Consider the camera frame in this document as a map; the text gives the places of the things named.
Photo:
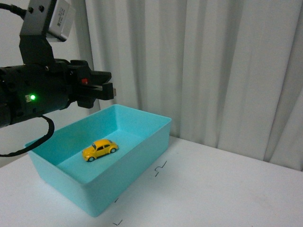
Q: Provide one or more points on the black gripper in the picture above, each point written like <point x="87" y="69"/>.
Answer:
<point x="83" y="85"/>

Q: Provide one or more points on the yellow beetle toy car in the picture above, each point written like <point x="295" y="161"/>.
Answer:
<point x="98" y="149"/>

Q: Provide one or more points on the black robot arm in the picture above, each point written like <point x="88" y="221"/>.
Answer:
<point x="30" y="91"/>

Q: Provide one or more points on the turquoise plastic bin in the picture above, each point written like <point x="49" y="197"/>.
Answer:
<point x="141" y="138"/>

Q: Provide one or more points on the grey curtain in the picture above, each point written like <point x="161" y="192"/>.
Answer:
<point x="229" y="73"/>

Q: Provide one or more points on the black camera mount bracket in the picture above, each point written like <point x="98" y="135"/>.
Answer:
<point x="34" y="47"/>

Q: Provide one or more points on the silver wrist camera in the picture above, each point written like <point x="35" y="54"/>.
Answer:
<point x="61" y="21"/>

